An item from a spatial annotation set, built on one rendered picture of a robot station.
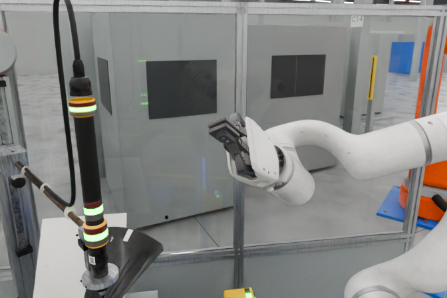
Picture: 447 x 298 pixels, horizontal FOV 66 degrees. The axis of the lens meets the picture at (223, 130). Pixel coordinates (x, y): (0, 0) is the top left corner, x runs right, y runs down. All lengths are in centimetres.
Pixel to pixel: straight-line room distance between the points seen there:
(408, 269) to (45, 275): 98
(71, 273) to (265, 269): 89
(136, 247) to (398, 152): 64
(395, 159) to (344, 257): 119
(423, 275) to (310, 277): 103
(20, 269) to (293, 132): 117
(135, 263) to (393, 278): 60
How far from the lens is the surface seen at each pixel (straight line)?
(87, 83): 63
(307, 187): 72
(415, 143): 71
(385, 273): 92
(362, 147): 70
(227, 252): 163
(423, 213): 439
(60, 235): 124
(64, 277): 122
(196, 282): 170
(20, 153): 125
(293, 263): 176
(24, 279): 156
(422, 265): 86
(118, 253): 96
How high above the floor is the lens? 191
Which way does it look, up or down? 15 degrees down
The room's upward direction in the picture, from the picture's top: straight up
